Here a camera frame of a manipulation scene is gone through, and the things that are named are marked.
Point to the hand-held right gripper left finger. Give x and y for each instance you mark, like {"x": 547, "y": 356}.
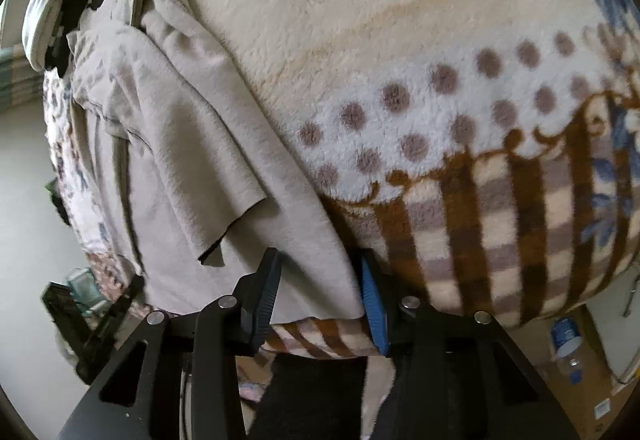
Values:
{"x": 263, "y": 305}

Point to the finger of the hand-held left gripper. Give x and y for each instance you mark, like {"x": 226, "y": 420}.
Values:
{"x": 112, "y": 320}

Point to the cardboard box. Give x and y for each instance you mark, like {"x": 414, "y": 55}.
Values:
{"x": 570, "y": 405}

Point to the green striped cloth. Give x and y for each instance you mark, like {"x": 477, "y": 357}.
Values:
{"x": 15, "y": 80}

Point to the cream dotted plaid blanket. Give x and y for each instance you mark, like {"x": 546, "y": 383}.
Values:
{"x": 400, "y": 20}

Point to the floral bed sheet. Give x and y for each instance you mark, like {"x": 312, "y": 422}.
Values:
{"x": 65, "y": 160}

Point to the white cabinet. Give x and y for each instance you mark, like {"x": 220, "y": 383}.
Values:
{"x": 617, "y": 320}

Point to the person's black trousers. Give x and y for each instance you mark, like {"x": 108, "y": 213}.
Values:
{"x": 310, "y": 400}

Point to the beige small garment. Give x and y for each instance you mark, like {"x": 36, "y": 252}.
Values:
{"x": 200, "y": 170}

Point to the blue label plastic bottle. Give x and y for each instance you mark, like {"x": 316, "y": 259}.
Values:
{"x": 566, "y": 337}

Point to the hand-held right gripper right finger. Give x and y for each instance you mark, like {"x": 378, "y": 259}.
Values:
{"x": 373, "y": 312}

